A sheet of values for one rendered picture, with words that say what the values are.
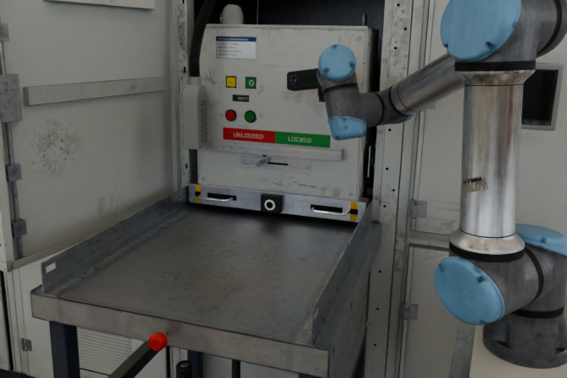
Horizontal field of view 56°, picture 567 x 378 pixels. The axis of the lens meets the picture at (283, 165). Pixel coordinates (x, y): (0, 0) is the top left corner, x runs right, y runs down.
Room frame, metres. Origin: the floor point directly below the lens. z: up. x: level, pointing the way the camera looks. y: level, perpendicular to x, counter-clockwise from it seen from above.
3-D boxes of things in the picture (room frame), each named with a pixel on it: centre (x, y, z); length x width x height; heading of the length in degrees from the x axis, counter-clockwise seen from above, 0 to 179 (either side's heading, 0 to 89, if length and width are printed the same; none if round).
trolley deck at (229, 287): (1.22, 0.11, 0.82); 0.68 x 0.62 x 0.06; 163
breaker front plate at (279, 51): (1.49, 0.03, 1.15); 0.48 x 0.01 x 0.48; 73
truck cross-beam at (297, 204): (1.51, 0.02, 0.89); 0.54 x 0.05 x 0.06; 73
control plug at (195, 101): (1.49, 0.25, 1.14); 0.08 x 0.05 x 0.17; 163
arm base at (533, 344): (0.90, -0.46, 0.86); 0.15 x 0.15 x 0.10
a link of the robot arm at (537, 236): (0.90, -0.45, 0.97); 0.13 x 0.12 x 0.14; 125
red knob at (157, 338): (0.88, 0.22, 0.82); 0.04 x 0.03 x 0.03; 163
